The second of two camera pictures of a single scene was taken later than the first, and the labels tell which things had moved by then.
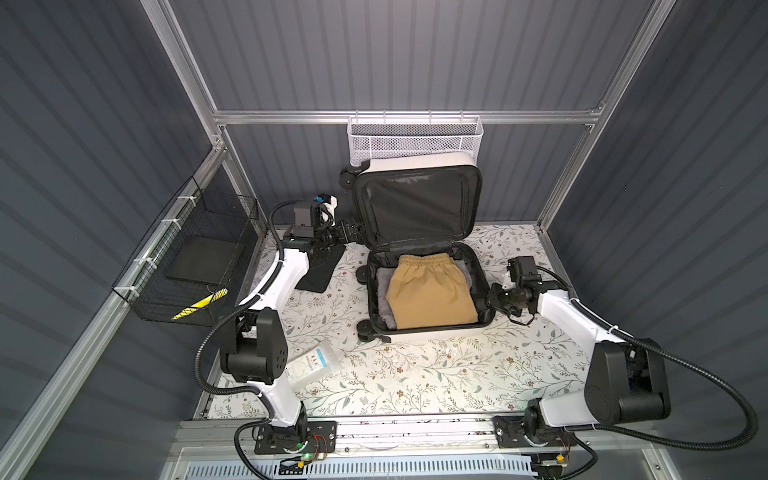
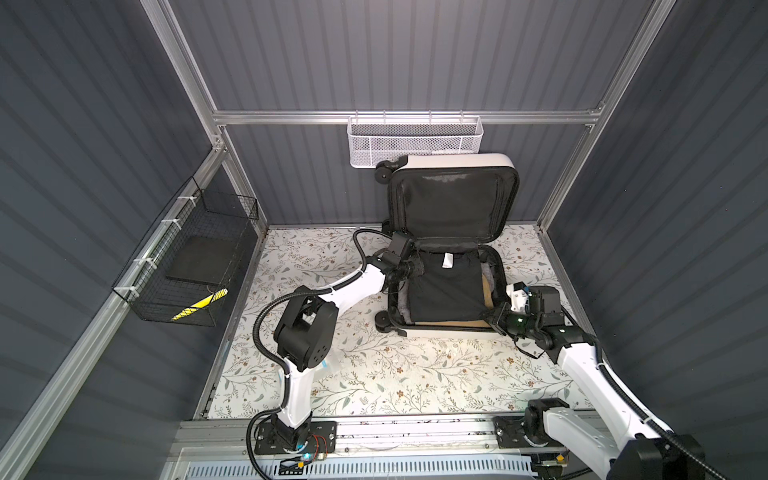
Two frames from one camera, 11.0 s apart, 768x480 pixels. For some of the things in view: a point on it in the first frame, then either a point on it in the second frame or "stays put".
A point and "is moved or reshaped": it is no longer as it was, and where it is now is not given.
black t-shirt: [321, 267] to [450, 288]
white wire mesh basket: [372, 137] stays put
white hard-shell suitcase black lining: [416, 217] is moved or reshaped
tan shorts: [430, 289] is moved or reshaped
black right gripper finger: [498, 296] to [500, 322]
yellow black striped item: [209, 300] stays put
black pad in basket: [202, 259] stays put
